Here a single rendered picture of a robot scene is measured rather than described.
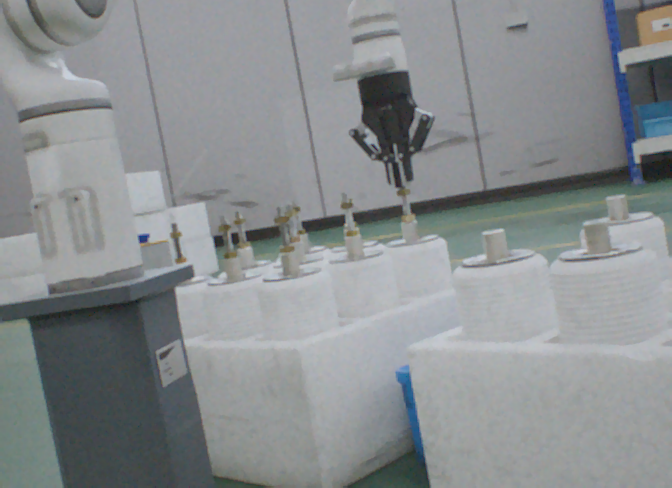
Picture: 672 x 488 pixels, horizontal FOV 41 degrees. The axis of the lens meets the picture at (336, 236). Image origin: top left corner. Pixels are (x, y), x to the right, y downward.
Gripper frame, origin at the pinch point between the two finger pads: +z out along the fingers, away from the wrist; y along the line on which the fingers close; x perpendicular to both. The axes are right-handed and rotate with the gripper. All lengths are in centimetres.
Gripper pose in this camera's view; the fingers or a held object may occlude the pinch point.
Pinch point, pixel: (399, 174)
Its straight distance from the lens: 128.5
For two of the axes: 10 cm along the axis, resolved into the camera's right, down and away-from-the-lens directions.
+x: -4.5, 1.4, -8.8
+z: 1.8, 9.8, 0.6
